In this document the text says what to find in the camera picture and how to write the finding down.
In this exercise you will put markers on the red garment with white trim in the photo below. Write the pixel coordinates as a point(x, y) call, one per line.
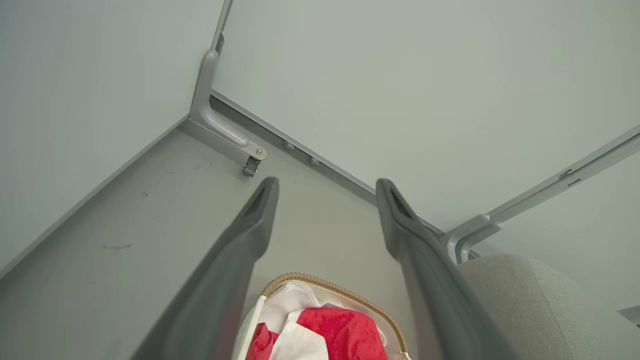
point(345, 330)

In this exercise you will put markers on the round rail glide foot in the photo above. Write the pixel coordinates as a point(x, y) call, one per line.
point(313, 161)
point(288, 146)

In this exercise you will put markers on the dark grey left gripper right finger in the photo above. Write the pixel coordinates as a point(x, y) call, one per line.
point(435, 290)

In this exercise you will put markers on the small metal caster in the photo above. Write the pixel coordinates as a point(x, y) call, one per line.
point(251, 166)

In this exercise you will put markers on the white wicker-rimmed laundry basket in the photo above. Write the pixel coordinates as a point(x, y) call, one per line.
point(330, 287)

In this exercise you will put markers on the grey side partition base rail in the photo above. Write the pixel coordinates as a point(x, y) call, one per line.
point(90, 200)

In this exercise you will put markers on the grey partition corner post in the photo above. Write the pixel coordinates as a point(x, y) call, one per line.
point(222, 20)

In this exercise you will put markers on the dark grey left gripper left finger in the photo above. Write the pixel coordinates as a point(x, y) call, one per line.
point(220, 280)

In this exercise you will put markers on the grey curved partition foot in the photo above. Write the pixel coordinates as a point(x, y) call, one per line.
point(451, 239)
point(469, 244)

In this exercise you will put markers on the grey fabric sofa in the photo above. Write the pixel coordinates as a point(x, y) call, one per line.
point(540, 310)

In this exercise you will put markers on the grey partition foot with caster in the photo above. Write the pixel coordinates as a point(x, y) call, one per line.
point(210, 115)

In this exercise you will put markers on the grey partition bottom rail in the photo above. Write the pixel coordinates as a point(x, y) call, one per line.
point(325, 162)

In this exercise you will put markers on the red garment with white print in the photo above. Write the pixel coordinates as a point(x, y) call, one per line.
point(260, 345)

